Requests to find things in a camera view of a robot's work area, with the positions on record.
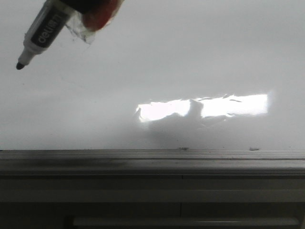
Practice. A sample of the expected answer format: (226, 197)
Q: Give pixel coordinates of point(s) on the white black whiteboard marker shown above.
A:
(45, 28)

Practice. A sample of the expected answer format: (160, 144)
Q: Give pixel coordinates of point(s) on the grey tray under whiteboard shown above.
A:
(160, 200)

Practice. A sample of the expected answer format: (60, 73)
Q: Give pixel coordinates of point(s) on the white whiteboard with aluminium frame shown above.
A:
(170, 87)

